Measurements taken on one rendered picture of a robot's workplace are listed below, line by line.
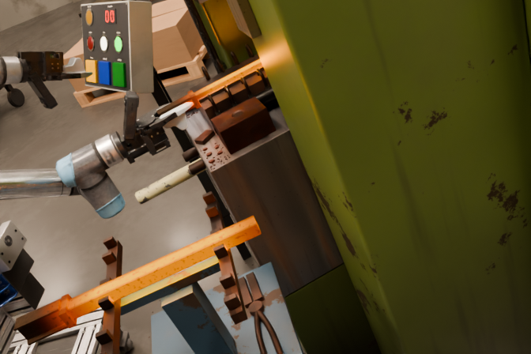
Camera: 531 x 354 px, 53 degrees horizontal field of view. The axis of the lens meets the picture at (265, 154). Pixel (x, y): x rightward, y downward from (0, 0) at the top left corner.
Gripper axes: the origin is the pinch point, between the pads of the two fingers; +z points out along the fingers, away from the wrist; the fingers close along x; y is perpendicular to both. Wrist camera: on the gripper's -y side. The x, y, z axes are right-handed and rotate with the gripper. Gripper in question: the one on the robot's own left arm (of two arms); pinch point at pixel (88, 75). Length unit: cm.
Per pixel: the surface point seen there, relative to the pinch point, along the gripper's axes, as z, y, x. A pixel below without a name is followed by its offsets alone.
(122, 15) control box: 10.6, 18.1, -3.3
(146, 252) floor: 54, -91, 64
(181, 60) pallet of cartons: 167, -5, 203
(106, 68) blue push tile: 9.8, 1.6, 7.9
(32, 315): -44, -35, -71
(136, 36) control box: 12.8, 11.8, -7.0
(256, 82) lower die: 16, 1, -59
